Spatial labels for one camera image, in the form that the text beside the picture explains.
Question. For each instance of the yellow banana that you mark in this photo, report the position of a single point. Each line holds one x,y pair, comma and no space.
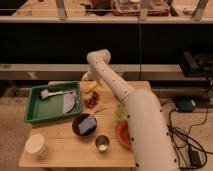
91,87

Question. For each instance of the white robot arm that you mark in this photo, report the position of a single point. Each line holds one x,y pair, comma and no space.
151,143

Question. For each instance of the bunch of red grapes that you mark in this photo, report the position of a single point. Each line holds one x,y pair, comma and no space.
92,101

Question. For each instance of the green pear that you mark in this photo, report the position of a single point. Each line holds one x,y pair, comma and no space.
120,113

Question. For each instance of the blue sponge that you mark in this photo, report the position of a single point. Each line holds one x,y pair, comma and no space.
86,124

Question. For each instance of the dark brown bowl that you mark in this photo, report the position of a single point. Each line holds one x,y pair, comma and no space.
77,120

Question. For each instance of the orange plate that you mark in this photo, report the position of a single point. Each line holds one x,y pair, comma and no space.
122,134

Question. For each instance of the green plastic tray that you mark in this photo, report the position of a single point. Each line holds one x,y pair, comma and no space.
51,109

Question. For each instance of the small metal cup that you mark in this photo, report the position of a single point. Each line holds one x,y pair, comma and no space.
102,143

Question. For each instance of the blue device on floor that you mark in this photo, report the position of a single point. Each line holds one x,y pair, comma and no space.
184,104

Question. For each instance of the black box on shelf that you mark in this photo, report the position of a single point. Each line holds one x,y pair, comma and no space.
188,64

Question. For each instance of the black power adapter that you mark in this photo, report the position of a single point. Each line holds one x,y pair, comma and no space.
194,158

